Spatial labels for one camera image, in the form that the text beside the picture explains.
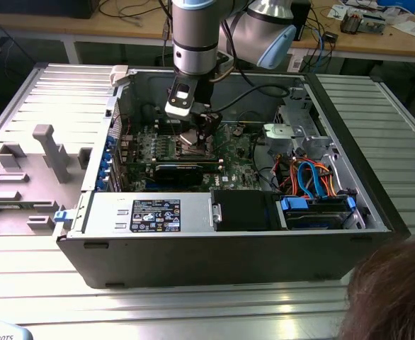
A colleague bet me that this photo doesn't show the black RAM slot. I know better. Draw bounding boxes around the black RAM slot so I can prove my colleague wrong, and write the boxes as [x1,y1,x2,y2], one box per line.
[156,121,218,129]
[156,157,224,168]
[156,127,218,137]

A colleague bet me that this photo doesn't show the grey parts rack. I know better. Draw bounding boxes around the grey parts rack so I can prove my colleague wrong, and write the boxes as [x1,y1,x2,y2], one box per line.
[0,123,94,237]

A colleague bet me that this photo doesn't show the silver disk bay cage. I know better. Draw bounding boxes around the silver disk bay cage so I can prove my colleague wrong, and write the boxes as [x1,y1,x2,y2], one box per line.
[276,86,318,127]

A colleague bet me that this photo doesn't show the white paper sheets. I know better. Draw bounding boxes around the white paper sheets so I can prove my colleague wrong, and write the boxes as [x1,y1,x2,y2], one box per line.
[391,20,415,37]

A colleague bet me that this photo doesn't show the wooden desk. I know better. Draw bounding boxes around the wooden desk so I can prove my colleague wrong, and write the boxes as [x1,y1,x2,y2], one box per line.
[0,0,415,65]

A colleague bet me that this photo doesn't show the CPU heat sink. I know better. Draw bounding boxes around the CPU heat sink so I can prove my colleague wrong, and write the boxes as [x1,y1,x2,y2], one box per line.
[340,9,363,35]

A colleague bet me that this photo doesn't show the black camera cable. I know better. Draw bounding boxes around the black camera cable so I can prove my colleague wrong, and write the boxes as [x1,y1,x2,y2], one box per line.
[209,69,292,113]

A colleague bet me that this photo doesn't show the black PC case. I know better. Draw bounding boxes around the black PC case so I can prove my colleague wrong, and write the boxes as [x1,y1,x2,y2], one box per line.
[53,62,412,290]

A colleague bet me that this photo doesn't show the orange wire bundle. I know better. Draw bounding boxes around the orange wire bundle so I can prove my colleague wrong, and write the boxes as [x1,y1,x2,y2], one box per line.
[276,157,339,198]

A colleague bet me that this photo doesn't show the beige case latch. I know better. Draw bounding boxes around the beige case latch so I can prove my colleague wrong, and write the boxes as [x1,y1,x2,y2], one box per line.
[109,64,131,88]

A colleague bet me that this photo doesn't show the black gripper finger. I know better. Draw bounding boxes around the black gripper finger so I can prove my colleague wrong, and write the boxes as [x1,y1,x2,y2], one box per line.
[209,112,223,141]
[193,113,210,148]

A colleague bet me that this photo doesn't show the green motherboard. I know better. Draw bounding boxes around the green motherboard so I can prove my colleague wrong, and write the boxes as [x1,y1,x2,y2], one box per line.
[119,121,278,194]

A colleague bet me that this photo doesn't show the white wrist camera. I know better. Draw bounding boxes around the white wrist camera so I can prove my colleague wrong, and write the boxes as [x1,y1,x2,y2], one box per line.
[164,81,196,118]

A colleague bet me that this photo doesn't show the blue flat wire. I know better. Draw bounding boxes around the blue flat wire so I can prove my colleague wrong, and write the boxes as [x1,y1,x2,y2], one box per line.
[297,160,328,200]

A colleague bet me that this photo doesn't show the black upright box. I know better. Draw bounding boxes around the black upright box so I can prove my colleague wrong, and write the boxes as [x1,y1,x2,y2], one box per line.
[292,0,314,43]

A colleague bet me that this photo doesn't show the silver metal bracket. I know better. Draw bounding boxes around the silver metal bracket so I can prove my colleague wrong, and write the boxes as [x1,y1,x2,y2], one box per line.
[263,123,336,159]

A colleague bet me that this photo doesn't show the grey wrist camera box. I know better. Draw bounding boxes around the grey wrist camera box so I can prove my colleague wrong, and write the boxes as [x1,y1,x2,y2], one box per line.
[217,52,235,77]

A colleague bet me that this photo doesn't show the black computer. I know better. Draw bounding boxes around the black computer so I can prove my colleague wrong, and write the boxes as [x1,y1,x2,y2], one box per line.
[0,0,98,19]

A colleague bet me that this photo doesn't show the black graphics card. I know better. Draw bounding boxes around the black graphics card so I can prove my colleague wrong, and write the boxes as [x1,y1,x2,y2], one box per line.
[153,163,205,188]

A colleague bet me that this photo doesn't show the silver power supply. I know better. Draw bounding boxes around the silver power supply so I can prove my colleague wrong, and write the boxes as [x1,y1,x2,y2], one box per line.
[67,192,215,239]

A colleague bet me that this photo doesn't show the white printed paper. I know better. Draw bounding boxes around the white printed paper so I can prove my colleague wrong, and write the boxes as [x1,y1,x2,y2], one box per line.
[327,2,352,19]

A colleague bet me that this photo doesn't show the grey metal box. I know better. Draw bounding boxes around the grey metal box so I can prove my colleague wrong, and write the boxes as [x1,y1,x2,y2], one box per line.
[361,13,387,35]

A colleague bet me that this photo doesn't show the metal socket cover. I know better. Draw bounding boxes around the metal socket cover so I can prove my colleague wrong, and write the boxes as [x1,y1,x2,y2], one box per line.
[209,123,232,157]

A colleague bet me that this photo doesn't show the CPU socket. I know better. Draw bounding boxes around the CPU socket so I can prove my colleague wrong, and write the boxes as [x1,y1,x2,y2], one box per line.
[174,136,212,159]

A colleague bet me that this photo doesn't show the brown-haired person's head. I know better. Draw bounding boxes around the brown-haired person's head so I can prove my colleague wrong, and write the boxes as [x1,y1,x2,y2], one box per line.
[338,237,415,340]

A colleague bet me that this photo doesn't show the white paper label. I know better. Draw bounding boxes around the white paper label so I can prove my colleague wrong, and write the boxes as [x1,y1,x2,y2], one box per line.
[288,53,303,72]

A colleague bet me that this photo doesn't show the blue box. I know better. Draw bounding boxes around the blue box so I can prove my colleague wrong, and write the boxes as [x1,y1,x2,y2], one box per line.
[376,0,415,11]

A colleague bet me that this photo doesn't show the hard disk in blue carrier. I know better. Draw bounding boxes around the hard disk in blue carrier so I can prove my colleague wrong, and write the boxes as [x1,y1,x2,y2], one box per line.
[276,195,358,232]

